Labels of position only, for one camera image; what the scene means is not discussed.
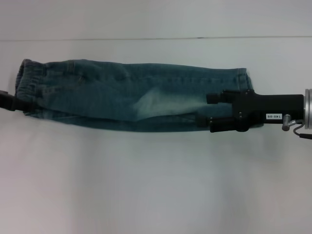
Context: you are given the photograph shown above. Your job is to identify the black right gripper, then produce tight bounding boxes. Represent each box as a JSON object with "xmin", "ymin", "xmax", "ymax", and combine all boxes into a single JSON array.
[{"xmin": 196, "ymin": 89, "xmax": 306, "ymax": 134}]

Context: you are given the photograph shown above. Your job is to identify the blue denim shorts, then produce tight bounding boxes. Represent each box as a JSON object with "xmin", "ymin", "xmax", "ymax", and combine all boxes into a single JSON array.
[{"xmin": 15, "ymin": 58, "xmax": 265, "ymax": 134}]

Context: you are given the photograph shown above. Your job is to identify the right gripper cable with plug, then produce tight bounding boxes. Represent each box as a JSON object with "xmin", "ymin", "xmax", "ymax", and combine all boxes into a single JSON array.
[{"xmin": 281, "ymin": 119, "xmax": 312, "ymax": 141}]

